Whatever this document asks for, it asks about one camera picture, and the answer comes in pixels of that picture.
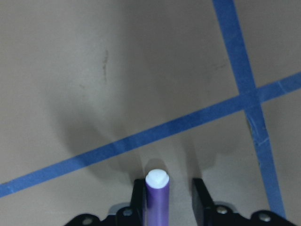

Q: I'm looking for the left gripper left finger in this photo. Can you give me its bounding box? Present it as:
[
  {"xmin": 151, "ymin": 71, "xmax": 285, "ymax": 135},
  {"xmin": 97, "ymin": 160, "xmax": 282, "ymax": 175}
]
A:
[{"xmin": 66, "ymin": 179, "xmax": 146, "ymax": 226}]

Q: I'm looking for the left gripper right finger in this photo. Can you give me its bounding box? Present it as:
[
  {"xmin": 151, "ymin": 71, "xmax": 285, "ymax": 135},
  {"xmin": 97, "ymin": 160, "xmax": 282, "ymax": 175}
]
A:
[{"xmin": 192, "ymin": 178, "xmax": 294, "ymax": 226}]

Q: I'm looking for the purple pen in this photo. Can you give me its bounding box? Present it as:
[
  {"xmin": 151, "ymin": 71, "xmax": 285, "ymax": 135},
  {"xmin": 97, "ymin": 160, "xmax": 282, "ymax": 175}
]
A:
[{"xmin": 145, "ymin": 169, "xmax": 170, "ymax": 226}]

